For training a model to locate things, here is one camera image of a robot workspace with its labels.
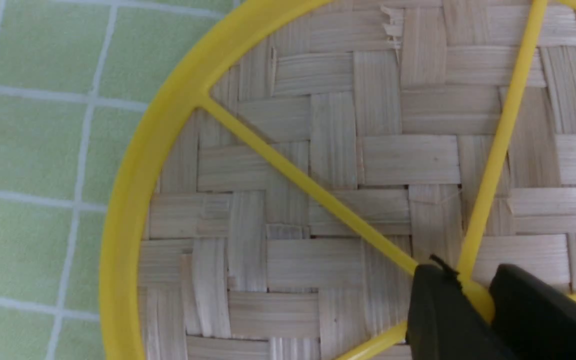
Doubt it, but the green checkered tablecloth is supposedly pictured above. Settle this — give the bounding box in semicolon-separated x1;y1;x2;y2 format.
0;0;240;360

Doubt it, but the yellow woven bamboo steamer lid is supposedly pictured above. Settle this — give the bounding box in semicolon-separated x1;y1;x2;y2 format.
99;0;576;360

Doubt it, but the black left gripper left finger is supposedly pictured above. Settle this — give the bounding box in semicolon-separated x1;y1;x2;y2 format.
406;254;514;360

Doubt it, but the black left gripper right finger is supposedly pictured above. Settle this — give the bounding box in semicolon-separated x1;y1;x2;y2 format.
489;264;576;360

